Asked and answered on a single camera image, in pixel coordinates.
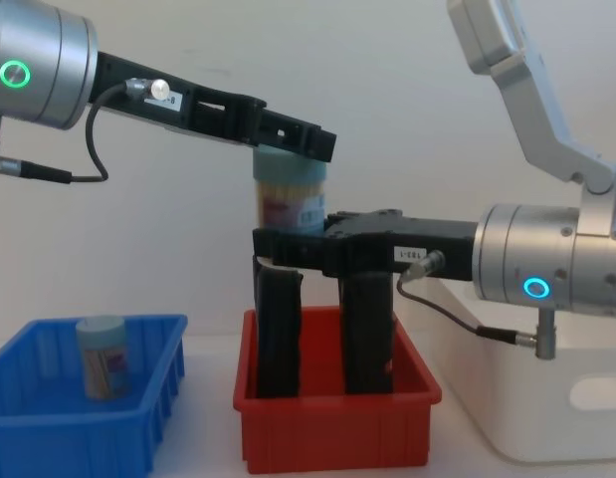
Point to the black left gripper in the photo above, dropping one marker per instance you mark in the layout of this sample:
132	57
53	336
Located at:
138	94

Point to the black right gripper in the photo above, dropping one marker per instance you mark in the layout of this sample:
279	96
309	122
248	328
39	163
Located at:
387	251

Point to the toothpick jar with blue lid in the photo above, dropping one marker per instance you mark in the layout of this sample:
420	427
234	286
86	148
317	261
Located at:
290	199
104	358

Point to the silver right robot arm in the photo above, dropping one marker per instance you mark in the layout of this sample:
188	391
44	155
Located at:
536	254

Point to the black upright slab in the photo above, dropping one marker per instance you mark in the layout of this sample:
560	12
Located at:
367	333
278	338

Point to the red plastic bin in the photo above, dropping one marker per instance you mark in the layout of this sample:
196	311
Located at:
337	433

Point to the white plastic bin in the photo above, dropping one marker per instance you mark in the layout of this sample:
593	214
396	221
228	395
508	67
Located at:
526	398

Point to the blue plastic bin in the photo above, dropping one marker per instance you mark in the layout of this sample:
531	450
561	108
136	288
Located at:
49	428

